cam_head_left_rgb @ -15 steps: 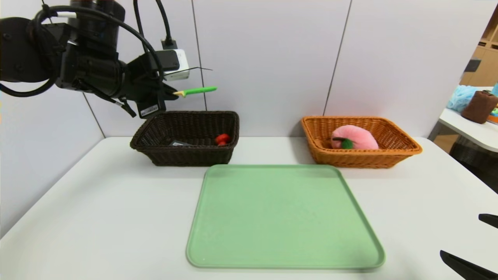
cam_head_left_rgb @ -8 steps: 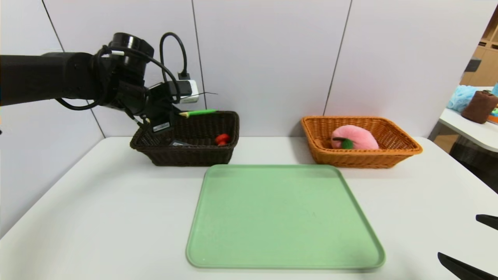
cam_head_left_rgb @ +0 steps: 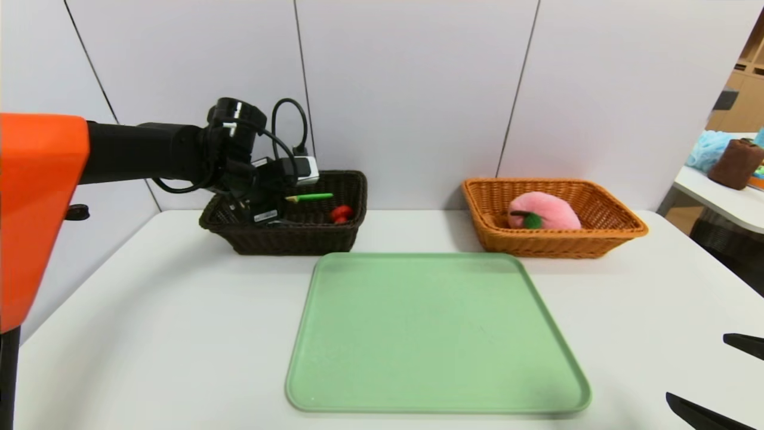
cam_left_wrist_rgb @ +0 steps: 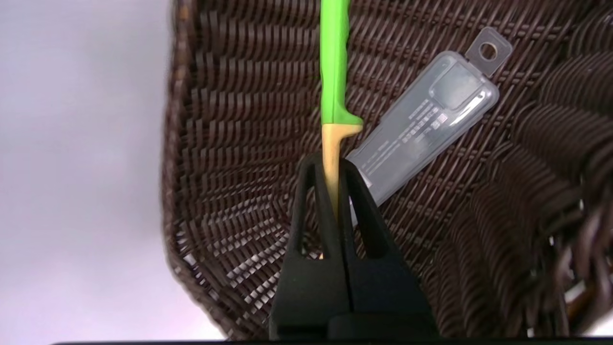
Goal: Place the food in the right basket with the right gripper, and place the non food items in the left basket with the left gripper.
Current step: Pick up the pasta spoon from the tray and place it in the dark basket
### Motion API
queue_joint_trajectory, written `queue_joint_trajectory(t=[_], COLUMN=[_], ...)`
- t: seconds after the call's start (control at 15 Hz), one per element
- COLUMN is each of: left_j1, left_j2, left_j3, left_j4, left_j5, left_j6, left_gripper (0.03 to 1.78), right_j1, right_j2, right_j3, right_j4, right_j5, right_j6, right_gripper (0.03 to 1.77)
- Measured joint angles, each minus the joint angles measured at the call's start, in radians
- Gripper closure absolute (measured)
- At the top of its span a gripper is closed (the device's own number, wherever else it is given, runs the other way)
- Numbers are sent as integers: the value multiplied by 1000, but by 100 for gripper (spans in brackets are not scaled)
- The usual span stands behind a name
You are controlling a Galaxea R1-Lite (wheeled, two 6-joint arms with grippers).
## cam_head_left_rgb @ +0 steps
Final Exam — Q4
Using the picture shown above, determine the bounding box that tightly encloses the wooden shelf unit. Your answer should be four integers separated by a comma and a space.
704, 6, 764, 135

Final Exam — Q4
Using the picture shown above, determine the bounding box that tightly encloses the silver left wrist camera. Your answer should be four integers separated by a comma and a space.
289, 155, 320, 186

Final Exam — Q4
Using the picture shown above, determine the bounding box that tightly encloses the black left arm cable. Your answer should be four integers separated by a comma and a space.
272, 98, 310, 158

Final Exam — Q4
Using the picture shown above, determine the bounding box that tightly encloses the light blue cloth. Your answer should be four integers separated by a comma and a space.
685, 131, 738, 174

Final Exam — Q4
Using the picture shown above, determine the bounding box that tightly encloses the dark ribbed bin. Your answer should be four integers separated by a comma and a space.
689, 209, 764, 296

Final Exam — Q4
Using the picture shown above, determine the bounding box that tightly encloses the dark grey box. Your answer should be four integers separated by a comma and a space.
711, 88, 740, 113

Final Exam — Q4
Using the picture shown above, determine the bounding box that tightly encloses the dark brown wicker basket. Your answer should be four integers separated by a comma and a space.
199, 170, 368, 256

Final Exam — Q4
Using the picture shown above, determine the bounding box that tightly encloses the white side table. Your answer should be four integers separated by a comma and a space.
657, 133, 764, 235

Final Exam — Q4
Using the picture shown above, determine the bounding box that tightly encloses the light green plastic tray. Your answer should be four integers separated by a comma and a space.
285, 252, 592, 414

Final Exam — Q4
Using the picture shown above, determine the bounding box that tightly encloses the pink plush peach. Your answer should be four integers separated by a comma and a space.
507, 192, 581, 231

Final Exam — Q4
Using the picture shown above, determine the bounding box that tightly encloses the brown rolled towel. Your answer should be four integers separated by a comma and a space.
707, 139, 764, 192

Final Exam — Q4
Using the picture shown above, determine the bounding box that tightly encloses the orange wicker basket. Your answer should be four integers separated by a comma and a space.
461, 178, 649, 260

